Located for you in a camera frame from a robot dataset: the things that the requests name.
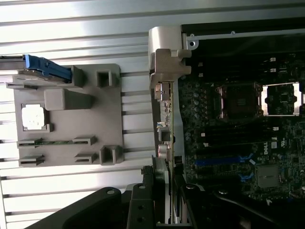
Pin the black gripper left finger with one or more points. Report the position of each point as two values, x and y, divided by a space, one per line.
140 210

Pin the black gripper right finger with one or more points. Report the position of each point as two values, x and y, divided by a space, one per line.
197 210

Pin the blue expansion slot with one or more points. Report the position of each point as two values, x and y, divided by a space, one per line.
216 162

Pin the grey chipset heatsink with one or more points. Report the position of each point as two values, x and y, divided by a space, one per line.
268 176

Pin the grey parts rack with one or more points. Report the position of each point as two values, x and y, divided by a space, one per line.
83 124

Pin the green RAM stick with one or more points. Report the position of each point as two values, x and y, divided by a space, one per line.
57 142

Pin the green motherboard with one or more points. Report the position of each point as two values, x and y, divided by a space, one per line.
295 152

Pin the CPU socket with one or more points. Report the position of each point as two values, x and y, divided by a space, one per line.
239 101

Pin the silver CPU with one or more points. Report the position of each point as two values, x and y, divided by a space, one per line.
33 119

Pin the metal socket cover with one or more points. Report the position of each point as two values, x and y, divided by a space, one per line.
281 85

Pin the open PC case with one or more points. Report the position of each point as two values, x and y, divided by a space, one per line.
164 38

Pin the hard disk with blue carrier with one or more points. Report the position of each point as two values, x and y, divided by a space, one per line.
40 65

